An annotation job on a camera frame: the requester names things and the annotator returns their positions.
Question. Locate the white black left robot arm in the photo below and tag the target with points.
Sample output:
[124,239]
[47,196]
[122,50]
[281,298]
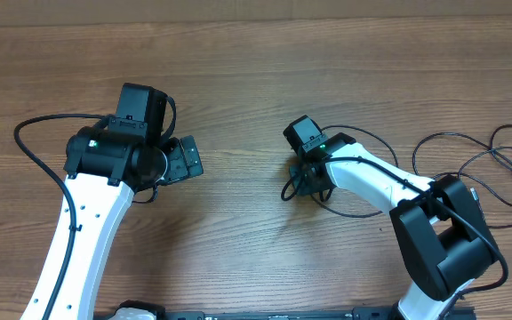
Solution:
[107,164]

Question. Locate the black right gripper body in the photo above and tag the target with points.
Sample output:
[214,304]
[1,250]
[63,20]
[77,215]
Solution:
[308,185]

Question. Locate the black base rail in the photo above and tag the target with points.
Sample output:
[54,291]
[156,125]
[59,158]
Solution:
[133,309]

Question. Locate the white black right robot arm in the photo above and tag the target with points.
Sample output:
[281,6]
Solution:
[440,229]

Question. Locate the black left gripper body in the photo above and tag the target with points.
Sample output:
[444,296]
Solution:
[176,168]

